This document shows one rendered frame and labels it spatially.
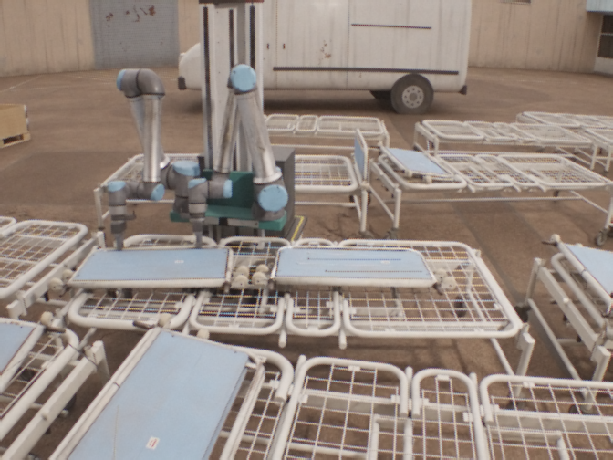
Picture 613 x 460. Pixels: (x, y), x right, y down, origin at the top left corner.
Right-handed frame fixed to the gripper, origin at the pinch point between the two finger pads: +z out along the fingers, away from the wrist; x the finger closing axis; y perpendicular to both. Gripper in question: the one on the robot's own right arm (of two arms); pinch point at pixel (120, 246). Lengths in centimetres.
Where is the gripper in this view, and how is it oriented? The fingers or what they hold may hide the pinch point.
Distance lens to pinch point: 267.0
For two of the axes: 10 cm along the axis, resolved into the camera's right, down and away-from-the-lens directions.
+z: 0.1, 9.8, 1.8
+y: -10.0, 0.2, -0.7
